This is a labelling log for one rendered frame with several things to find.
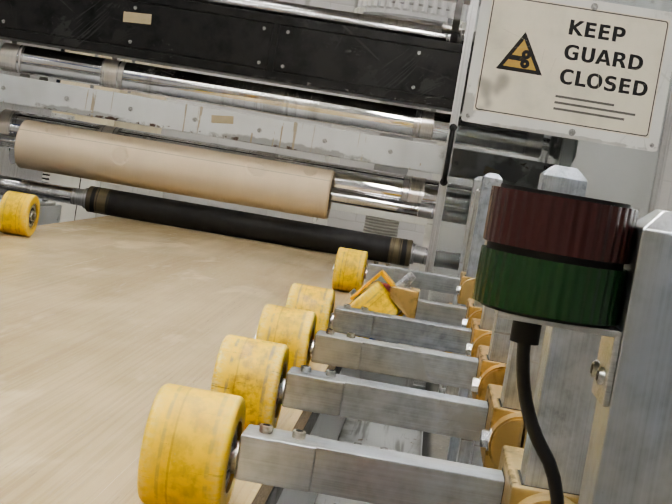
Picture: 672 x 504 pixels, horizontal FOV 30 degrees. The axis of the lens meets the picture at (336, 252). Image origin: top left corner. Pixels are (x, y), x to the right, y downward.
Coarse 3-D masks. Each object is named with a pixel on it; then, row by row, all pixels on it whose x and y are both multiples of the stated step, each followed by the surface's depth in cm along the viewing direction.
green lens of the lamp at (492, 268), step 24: (480, 264) 51; (504, 264) 49; (528, 264) 49; (552, 264) 48; (480, 288) 51; (504, 288) 49; (528, 288) 49; (552, 288) 48; (576, 288) 48; (600, 288) 49; (624, 288) 51; (528, 312) 49; (552, 312) 49; (576, 312) 49; (600, 312) 49
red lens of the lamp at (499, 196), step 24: (504, 192) 50; (528, 192) 49; (504, 216) 50; (528, 216) 49; (552, 216) 48; (576, 216) 48; (600, 216) 48; (624, 216) 49; (504, 240) 50; (528, 240) 49; (552, 240) 48; (576, 240) 48; (600, 240) 49; (624, 240) 49
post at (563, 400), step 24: (552, 336) 75; (576, 336) 75; (600, 336) 74; (552, 360) 75; (576, 360) 75; (552, 384) 75; (576, 384) 75; (552, 408) 75; (576, 408) 75; (552, 432) 75; (576, 432) 75; (528, 456) 76; (576, 456) 75; (528, 480) 75; (576, 480) 75
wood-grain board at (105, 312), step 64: (0, 256) 200; (64, 256) 214; (128, 256) 231; (192, 256) 250; (256, 256) 273; (320, 256) 301; (0, 320) 142; (64, 320) 149; (128, 320) 157; (192, 320) 166; (256, 320) 176; (0, 384) 110; (64, 384) 115; (128, 384) 119; (192, 384) 124; (0, 448) 90; (64, 448) 93; (128, 448) 96
